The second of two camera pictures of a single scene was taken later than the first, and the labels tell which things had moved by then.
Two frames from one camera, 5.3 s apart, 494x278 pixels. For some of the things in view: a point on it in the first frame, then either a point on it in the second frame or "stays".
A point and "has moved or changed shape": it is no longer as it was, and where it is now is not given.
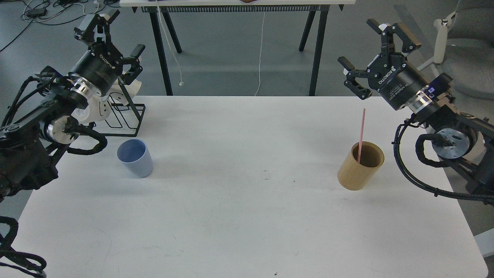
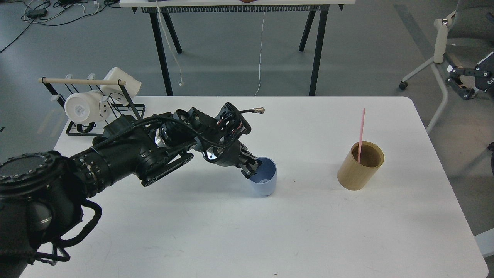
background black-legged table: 159,9 stays
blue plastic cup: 134,154 has moved or changed shape
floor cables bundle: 48,12 stays
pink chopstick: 361,134 stays
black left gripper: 101,65 → 234,154
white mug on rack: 97,109 stays
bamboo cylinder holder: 364,160 stays
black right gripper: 396,80 → 484,77
